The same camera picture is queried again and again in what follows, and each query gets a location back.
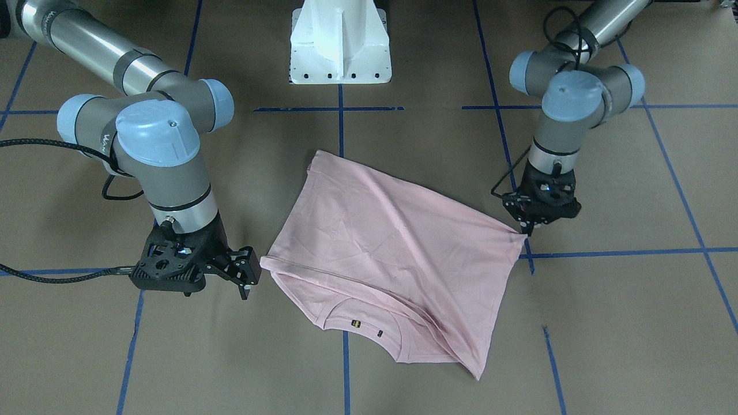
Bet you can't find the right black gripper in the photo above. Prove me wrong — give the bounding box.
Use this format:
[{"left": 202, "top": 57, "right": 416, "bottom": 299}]
[{"left": 129, "top": 214, "right": 262, "bottom": 300}]

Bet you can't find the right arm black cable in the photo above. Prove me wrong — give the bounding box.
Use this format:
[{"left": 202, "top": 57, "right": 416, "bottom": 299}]
[{"left": 0, "top": 136, "right": 145, "bottom": 285}]

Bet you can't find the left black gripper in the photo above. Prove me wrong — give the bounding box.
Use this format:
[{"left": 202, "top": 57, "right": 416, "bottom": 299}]
[{"left": 501, "top": 162, "right": 582, "bottom": 237}]

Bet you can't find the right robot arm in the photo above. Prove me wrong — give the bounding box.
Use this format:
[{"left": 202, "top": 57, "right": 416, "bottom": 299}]
[{"left": 2, "top": 1, "right": 262, "bottom": 300}]

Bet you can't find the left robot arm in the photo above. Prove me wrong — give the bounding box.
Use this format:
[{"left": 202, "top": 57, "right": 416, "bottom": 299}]
[{"left": 500, "top": 1, "right": 649, "bottom": 235}]

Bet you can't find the pink Snoopy t-shirt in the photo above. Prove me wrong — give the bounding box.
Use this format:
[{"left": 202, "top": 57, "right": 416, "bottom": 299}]
[{"left": 261, "top": 150, "right": 526, "bottom": 380}]

